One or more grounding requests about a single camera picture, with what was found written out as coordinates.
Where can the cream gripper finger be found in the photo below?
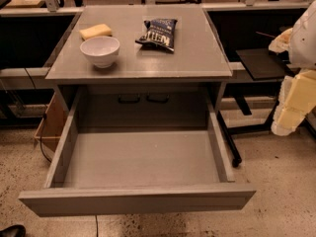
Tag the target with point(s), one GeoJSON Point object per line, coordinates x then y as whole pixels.
{"type": "Point", "coordinates": [276, 127]}
{"type": "Point", "coordinates": [301, 99]}

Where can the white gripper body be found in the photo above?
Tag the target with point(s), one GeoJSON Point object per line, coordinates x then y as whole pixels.
{"type": "Point", "coordinates": [304, 39]}

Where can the blue Kettle chip bag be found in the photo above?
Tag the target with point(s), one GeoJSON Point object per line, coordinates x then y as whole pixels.
{"type": "Point", "coordinates": [159, 33]}

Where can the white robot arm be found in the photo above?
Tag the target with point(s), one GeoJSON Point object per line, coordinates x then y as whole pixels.
{"type": "Point", "coordinates": [302, 46]}

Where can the open grey top drawer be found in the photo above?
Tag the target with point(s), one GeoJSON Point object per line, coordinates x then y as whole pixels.
{"type": "Point", "coordinates": [138, 171]}

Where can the black side table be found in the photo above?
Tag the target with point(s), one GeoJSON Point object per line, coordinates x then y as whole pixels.
{"type": "Point", "coordinates": [262, 64]}

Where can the black table leg with caster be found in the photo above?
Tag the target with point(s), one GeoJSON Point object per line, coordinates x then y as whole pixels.
{"type": "Point", "coordinates": [236, 161]}

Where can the white ceramic bowl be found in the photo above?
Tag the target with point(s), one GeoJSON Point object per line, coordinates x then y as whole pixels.
{"type": "Point", "coordinates": [101, 51]}

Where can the yellow sponge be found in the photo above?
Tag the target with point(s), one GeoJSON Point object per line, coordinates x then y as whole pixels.
{"type": "Point", "coordinates": [95, 31]}

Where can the black shoe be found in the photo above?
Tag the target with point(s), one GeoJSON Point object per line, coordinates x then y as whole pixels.
{"type": "Point", "coordinates": [13, 231]}

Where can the black drawer handle right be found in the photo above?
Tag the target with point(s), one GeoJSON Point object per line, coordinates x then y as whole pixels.
{"type": "Point", "coordinates": [158, 98]}

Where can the black drawer handle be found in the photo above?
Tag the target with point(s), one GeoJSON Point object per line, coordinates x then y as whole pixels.
{"type": "Point", "coordinates": [158, 98]}
{"type": "Point", "coordinates": [129, 99]}

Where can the black drawer handle left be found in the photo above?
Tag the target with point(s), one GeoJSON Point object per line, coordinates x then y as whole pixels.
{"type": "Point", "coordinates": [129, 99]}

